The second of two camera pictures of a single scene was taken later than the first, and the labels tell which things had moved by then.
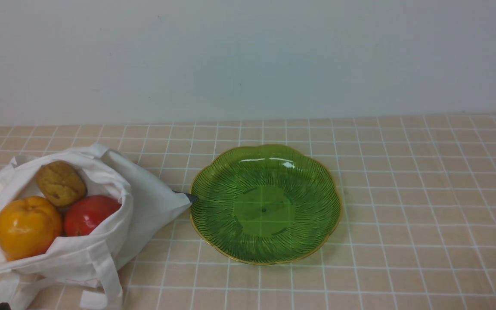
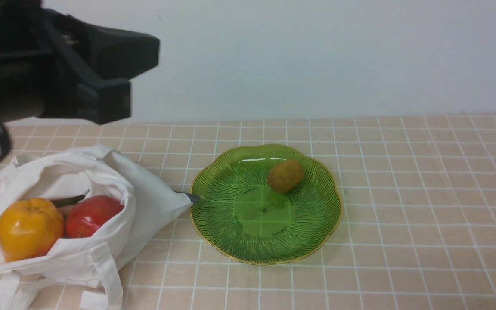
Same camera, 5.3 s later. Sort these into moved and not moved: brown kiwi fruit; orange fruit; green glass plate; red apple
Moved: brown kiwi fruit
Not moved: orange fruit; green glass plate; red apple
